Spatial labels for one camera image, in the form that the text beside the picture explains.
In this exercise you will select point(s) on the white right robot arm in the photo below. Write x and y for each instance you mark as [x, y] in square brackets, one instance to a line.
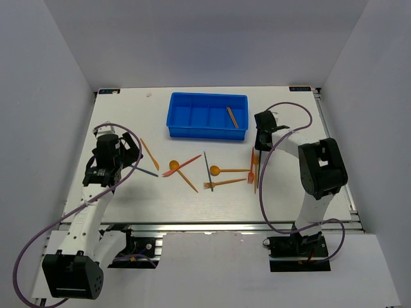
[321, 168]

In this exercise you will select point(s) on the orange spoon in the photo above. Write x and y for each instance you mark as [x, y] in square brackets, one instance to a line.
[180, 171]
[215, 170]

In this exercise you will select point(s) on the blue chopstick left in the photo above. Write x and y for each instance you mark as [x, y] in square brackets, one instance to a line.
[145, 171]

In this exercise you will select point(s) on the red-orange fork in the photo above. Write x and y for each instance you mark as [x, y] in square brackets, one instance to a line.
[250, 176]

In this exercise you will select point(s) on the orange plastic knife left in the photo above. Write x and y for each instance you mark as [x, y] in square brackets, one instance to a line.
[155, 163]

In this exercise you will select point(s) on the orange spoon left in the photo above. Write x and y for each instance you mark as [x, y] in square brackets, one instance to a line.
[180, 171]

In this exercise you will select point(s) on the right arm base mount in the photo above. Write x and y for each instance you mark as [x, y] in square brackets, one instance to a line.
[295, 253]

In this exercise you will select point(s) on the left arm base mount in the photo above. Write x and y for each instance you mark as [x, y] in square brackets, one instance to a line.
[139, 252]

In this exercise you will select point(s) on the red-orange plastic knife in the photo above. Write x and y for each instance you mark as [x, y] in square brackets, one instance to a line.
[170, 172]

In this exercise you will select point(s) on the table label sticker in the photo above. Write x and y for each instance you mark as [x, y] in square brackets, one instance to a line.
[299, 89]
[109, 91]

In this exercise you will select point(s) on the right table label sticker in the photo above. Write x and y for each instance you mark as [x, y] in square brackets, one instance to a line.
[299, 89]

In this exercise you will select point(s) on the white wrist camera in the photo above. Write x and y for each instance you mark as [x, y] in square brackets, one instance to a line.
[276, 117]
[104, 130]

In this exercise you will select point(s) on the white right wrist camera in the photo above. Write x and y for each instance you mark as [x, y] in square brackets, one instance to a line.
[276, 117]

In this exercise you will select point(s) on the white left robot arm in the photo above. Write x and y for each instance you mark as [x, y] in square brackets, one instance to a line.
[75, 270]

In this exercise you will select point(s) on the blue divided plastic bin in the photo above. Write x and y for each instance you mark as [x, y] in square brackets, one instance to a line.
[208, 116]

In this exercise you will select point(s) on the orange fork lower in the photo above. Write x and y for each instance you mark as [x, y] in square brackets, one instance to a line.
[206, 185]

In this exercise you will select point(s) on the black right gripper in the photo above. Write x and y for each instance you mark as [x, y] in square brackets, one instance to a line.
[258, 145]

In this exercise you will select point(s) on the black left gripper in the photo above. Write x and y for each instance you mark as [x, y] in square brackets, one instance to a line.
[131, 154]

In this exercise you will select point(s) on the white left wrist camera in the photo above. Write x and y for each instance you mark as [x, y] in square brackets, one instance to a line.
[104, 130]

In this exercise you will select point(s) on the left table label sticker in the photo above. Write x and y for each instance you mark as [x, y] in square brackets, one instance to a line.
[109, 91]

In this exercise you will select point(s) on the grey-blue chopstick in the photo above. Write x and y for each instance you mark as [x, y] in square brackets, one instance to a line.
[259, 168]
[208, 172]

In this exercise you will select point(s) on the orange spoon centre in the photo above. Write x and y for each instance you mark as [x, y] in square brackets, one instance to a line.
[215, 170]

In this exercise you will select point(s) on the orange chopstick long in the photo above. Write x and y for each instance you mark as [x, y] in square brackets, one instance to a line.
[255, 175]

